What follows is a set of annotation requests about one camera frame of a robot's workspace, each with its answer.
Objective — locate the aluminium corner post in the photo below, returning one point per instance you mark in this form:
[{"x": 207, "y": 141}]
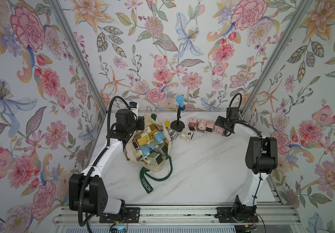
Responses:
[
  {"x": 69, "y": 35},
  {"x": 296, "y": 18}
]

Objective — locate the light green pencil sharpener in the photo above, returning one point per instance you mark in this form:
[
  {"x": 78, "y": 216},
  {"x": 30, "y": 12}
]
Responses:
[{"x": 154, "y": 159}]

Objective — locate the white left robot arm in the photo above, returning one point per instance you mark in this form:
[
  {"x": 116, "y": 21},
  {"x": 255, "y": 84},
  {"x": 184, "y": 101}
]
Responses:
[{"x": 87, "y": 192}]

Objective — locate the cream panda pencil sharpener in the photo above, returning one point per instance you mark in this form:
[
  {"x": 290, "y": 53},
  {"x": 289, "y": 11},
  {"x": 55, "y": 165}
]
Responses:
[{"x": 186, "y": 134}]

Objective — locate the aluminium corner post left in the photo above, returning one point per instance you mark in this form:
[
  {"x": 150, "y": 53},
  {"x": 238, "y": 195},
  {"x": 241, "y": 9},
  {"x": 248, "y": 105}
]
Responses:
[{"x": 69, "y": 35}]

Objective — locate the cream canvas tote bag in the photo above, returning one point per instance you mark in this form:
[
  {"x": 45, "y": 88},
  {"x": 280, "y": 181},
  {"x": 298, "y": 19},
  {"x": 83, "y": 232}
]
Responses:
[{"x": 150, "y": 147}]

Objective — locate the black microphone stand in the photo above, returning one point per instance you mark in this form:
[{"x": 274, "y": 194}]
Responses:
[{"x": 178, "y": 125}]

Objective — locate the blue microphone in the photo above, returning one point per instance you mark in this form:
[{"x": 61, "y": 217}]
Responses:
[{"x": 181, "y": 104}]

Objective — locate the yellow pencil sharpener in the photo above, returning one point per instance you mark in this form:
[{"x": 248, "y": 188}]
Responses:
[
  {"x": 151, "y": 130},
  {"x": 143, "y": 138}
]

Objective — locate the dark green pencil sharpener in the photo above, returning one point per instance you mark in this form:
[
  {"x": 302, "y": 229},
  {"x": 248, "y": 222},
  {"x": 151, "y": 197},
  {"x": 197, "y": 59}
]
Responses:
[{"x": 161, "y": 149}]

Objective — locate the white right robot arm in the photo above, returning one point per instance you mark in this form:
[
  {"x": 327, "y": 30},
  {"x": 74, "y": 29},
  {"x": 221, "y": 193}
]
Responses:
[{"x": 261, "y": 159}]

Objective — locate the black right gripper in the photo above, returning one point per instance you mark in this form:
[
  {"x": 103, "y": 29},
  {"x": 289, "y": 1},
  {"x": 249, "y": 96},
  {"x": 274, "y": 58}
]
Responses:
[{"x": 220, "y": 124}]

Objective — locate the blue pencil sharpener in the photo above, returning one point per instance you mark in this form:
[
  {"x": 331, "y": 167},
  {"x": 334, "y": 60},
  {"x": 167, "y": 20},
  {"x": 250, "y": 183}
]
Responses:
[
  {"x": 145, "y": 151},
  {"x": 159, "y": 137}
]

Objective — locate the pink pencil sharpener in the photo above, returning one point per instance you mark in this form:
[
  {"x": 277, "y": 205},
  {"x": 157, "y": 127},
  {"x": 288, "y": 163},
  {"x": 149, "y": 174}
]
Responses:
[
  {"x": 202, "y": 125},
  {"x": 210, "y": 126},
  {"x": 193, "y": 124},
  {"x": 220, "y": 131}
]

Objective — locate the aluminium corner post right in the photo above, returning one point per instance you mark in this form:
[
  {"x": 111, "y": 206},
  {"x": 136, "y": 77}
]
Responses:
[{"x": 296, "y": 18}]

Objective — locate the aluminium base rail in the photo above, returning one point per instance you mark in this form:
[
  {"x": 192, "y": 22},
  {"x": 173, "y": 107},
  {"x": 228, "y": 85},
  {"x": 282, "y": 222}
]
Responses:
[{"x": 274, "y": 216}]

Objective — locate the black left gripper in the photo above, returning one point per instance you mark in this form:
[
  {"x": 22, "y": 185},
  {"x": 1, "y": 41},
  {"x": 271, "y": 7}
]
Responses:
[{"x": 140, "y": 121}]

